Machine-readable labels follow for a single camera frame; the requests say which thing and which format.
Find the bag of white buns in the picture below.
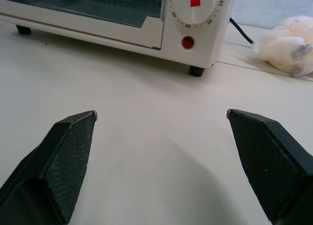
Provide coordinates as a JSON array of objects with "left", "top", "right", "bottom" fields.
[{"left": 251, "top": 14, "right": 313, "bottom": 78}]

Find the glass oven door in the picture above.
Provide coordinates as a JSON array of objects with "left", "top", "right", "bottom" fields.
[{"left": 0, "top": 0, "right": 167, "bottom": 51}]

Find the black power cable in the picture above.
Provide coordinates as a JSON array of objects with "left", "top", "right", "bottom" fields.
[{"left": 228, "top": 17, "right": 256, "bottom": 46}]

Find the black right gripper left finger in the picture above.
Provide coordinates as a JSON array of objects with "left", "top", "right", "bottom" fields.
[{"left": 0, "top": 110, "right": 98, "bottom": 225}]

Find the white timer knob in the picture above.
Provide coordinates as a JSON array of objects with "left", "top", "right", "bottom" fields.
[{"left": 175, "top": 0, "right": 218, "bottom": 25}]

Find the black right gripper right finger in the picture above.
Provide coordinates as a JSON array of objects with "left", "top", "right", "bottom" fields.
[{"left": 226, "top": 109, "right": 313, "bottom": 225}]

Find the white toaster oven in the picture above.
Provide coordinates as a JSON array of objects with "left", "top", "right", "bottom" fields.
[{"left": 0, "top": 0, "right": 238, "bottom": 78}]

